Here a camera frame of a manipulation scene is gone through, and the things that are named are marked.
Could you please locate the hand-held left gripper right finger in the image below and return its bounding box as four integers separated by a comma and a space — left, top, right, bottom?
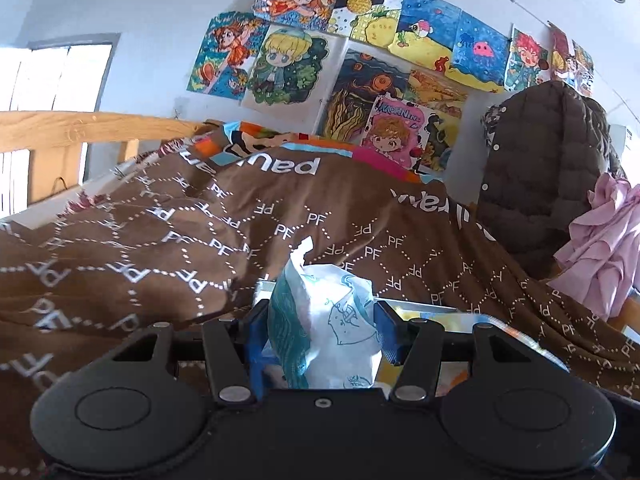
374, 301, 540, 405

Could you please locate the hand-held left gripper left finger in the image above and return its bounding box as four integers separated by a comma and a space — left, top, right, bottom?
102, 304, 275, 407

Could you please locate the white teal printed tissue pack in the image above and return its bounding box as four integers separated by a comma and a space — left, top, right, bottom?
266, 236, 385, 392

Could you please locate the brown printed blanket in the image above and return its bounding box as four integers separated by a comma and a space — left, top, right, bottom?
0, 127, 640, 477

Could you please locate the orange patterned pillow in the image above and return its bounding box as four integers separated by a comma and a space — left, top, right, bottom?
192, 119, 443, 187

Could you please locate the brown quilted jacket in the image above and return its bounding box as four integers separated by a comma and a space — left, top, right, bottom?
475, 80, 627, 282

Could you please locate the pink crumpled cloth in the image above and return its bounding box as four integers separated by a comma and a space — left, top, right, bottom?
547, 172, 640, 322

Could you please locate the white air conditioner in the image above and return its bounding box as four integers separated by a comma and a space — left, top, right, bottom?
621, 124, 640, 171

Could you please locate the wooden bed frame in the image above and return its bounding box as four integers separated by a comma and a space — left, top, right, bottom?
0, 110, 640, 342

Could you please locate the group of colourful wall drawings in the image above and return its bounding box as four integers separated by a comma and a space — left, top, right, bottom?
186, 0, 597, 175

